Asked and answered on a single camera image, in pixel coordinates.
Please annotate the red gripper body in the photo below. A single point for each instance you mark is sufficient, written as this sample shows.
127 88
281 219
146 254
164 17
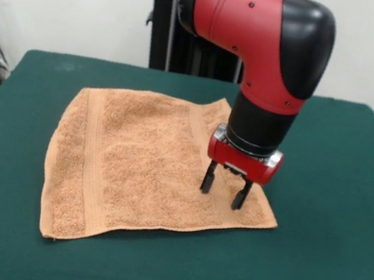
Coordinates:
241 161

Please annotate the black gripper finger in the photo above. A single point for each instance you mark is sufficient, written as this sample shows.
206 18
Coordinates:
209 179
241 196

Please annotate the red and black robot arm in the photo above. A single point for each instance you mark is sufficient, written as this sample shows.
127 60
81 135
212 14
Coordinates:
259 51

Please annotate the dark green table cloth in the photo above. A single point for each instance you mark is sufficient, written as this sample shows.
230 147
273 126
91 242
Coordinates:
45 260

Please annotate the orange terry towel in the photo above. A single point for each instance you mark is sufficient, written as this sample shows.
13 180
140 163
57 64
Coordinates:
139 168

